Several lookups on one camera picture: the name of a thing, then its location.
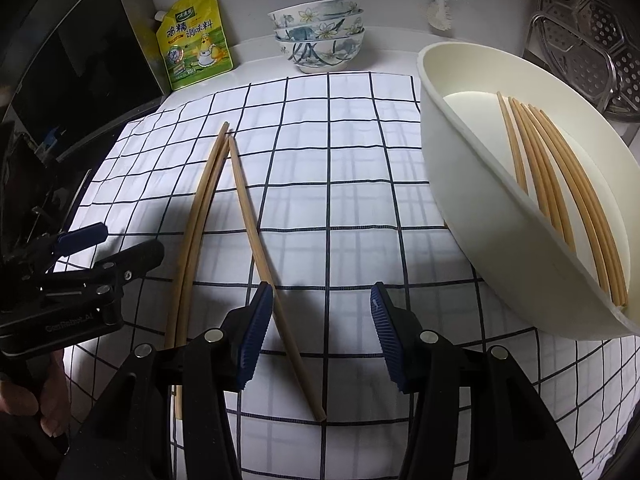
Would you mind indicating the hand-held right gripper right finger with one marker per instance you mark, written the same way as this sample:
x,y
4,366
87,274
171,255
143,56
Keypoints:
x,y
387,340

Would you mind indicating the white black-grid cloth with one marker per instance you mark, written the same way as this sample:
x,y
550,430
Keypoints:
x,y
350,185

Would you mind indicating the floral ceramic bowl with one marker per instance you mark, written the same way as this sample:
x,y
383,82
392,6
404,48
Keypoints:
x,y
315,10
320,30
320,55

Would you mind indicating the yellow seasoning pouch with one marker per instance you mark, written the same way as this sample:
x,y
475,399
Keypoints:
x,y
197,45

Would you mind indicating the perforated metal steamer tray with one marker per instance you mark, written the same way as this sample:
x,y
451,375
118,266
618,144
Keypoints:
x,y
585,40

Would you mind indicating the person's left hand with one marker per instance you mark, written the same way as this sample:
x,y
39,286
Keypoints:
x,y
52,395

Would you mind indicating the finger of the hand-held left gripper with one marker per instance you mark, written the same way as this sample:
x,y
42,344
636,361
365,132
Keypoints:
x,y
135,260
82,235

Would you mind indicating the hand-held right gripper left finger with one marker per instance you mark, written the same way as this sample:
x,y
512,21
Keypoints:
x,y
255,340

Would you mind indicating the long wooden chopstick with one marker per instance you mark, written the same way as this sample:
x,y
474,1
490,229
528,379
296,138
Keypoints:
x,y
515,150
595,230
202,232
192,230
530,160
543,160
607,225
250,225

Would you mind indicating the cream plastic basin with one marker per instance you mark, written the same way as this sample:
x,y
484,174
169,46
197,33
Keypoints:
x,y
480,200

